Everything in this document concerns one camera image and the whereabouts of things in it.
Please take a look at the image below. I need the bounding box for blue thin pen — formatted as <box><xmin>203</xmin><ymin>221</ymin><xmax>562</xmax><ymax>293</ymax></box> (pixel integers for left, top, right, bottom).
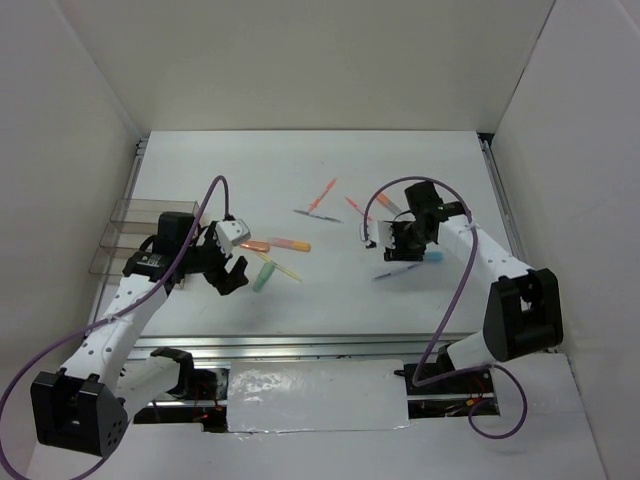
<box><xmin>372</xmin><ymin>263</ymin><xmax>422</xmax><ymax>281</ymax></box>

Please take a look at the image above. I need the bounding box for orange thin pen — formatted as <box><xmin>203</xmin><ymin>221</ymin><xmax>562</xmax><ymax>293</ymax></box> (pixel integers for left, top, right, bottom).
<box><xmin>307</xmin><ymin>177</ymin><xmax>338</xmax><ymax>213</ymax></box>
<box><xmin>344</xmin><ymin>196</ymin><xmax>372</xmax><ymax>221</ymax></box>

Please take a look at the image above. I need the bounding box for purple cable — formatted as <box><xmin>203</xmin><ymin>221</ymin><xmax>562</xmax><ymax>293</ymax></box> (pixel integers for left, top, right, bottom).
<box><xmin>363</xmin><ymin>175</ymin><xmax>526</xmax><ymax>440</ymax></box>
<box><xmin>0</xmin><ymin>174</ymin><xmax>232</xmax><ymax>476</ymax></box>

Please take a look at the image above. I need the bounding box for blue capped clear marker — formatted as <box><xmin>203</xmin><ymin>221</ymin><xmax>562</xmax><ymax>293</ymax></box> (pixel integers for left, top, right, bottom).
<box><xmin>424</xmin><ymin>251</ymin><xmax>443</xmax><ymax>262</ymax></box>

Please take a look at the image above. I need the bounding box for orange thin pen right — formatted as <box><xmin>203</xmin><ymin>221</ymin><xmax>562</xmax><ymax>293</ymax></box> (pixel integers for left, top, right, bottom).
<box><xmin>344</xmin><ymin>196</ymin><xmax>372</xmax><ymax>221</ymax></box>

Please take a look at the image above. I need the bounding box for clear drawer organizer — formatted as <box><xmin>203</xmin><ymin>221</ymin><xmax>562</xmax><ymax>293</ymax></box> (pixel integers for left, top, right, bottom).
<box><xmin>89</xmin><ymin>247</ymin><xmax>136</xmax><ymax>285</ymax></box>
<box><xmin>110</xmin><ymin>199</ymin><xmax>199</xmax><ymax>223</ymax></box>
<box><xmin>99</xmin><ymin>222</ymin><xmax>157</xmax><ymax>250</ymax></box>

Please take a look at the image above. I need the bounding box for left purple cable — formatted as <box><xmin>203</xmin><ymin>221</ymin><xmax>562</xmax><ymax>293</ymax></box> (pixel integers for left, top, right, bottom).
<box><xmin>0</xmin><ymin>174</ymin><xmax>232</xmax><ymax>476</ymax></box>

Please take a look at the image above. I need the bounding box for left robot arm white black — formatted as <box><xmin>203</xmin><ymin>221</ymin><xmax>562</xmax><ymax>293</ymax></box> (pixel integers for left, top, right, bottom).
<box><xmin>30</xmin><ymin>212</ymin><xmax>251</xmax><ymax>458</ymax></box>

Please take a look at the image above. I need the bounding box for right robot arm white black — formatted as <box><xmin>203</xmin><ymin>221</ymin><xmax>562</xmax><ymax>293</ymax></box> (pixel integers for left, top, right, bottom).
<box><xmin>377</xmin><ymin>181</ymin><xmax>564</xmax><ymax>392</ymax></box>

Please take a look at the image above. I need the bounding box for orange capped clear marker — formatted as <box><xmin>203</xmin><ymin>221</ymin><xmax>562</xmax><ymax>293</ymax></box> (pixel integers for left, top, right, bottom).
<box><xmin>376</xmin><ymin>193</ymin><xmax>403</xmax><ymax>215</ymax></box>

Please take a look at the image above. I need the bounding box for green translucent cap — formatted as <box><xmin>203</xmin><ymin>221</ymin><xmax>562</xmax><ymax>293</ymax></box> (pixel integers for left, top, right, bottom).
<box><xmin>253</xmin><ymin>262</ymin><xmax>276</xmax><ymax>293</ymax></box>

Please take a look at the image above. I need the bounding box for white foil sheet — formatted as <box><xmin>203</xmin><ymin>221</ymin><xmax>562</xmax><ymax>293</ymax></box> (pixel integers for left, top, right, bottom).
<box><xmin>227</xmin><ymin>359</ymin><xmax>409</xmax><ymax>433</ymax></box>

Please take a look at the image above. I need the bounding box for clear drawer organizer middle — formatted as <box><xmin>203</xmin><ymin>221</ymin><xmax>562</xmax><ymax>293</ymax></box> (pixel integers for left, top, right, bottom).
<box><xmin>99</xmin><ymin>222</ymin><xmax>157</xmax><ymax>250</ymax></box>

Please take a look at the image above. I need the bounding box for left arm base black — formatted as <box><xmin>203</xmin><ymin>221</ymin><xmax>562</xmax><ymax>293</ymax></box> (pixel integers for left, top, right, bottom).
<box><xmin>134</xmin><ymin>368</ymin><xmax>229</xmax><ymax>433</ymax></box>

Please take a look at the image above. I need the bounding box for aluminium frame rail front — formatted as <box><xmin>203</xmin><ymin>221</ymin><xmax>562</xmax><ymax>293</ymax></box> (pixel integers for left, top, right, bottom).
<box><xmin>124</xmin><ymin>333</ymin><xmax>451</xmax><ymax>362</ymax></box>

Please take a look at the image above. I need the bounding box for orange thin pen far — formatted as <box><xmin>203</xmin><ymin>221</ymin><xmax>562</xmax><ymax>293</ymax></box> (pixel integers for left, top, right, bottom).
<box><xmin>307</xmin><ymin>177</ymin><xmax>338</xmax><ymax>213</ymax></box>

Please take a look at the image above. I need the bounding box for clear drawer organizer far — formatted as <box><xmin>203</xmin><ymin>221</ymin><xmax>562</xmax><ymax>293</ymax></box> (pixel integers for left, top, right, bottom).
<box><xmin>110</xmin><ymin>199</ymin><xmax>199</xmax><ymax>223</ymax></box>

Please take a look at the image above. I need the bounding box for orange pink highlighter marker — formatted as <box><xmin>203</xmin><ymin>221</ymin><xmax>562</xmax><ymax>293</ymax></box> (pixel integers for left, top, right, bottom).
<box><xmin>267</xmin><ymin>237</ymin><xmax>311</xmax><ymax>253</ymax></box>

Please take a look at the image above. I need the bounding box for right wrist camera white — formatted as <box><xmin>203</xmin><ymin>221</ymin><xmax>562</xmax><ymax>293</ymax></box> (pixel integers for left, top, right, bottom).
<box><xmin>359</xmin><ymin>221</ymin><xmax>395</xmax><ymax>249</ymax></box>

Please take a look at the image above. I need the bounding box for grey thin pen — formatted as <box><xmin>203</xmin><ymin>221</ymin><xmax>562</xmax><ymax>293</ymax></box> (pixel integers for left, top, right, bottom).
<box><xmin>292</xmin><ymin>209</ymin><xmax>343</xmax><ymax>224</ymax></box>

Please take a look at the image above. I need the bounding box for yellow thin pen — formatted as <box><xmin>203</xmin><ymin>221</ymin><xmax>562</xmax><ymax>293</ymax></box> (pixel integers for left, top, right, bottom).
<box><xmin>254</xmin><ymin>251</ymin><xmax>303</xmax><ymax>283</ymax></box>

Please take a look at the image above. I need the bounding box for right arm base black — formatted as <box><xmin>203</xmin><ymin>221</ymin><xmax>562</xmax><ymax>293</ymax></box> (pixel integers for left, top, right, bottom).
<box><xmin>394</xmin><ymin>364</ymin><xmax>499</xmax><ymax>419</ymax></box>

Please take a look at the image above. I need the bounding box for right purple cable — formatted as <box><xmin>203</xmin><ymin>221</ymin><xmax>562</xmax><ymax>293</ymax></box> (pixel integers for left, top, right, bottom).
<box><xmin>363</xmin><ymin>175</ymin><xmax>526</xmax><ymax>440</ymax></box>

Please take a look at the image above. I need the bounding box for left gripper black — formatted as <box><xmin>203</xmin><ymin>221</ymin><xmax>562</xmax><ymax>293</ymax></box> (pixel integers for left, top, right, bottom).
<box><xmin>180</xmin><ymin>221</ymin><xmax>249</xmax><ymax>295</ymax></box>

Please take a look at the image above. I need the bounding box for clear drawer organizer near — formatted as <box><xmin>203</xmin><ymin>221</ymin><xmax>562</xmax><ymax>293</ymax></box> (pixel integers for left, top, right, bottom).
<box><xmin>89</xmin><ymin>247</ymin><xmax>136</xmax><ymax>285</ymax></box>

